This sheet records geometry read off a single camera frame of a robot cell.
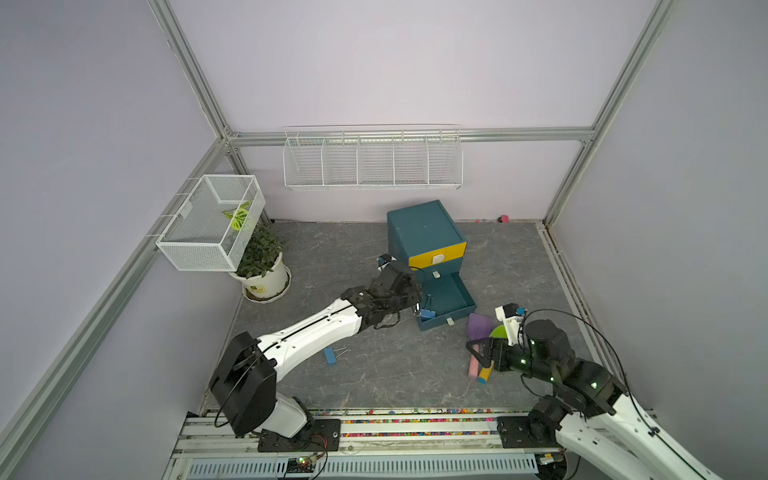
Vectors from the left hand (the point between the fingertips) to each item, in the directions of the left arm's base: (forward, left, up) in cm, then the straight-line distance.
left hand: (416, 293), depth 81 cm
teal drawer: (+9, -9, -6) cm, 14 cm away
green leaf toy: (+20, +47, +13) cm, 53 cm away
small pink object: (+43, -43, -18) cm, 64 cm away
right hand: (-15, -12, -1) cm, 19 cm away
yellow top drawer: (+12, -12, +2) cm, 17 cm away
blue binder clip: (+2, -4, -15) cm, 16 cm away
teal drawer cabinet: (+15, -4, +5) cm, 17 cm away
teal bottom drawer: (+7, -11, -14) cm, 19 cm away
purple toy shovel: (-4, -20, -16) cm, 26 cm away
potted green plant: (+13, +45, -2) cm, 46 cm away
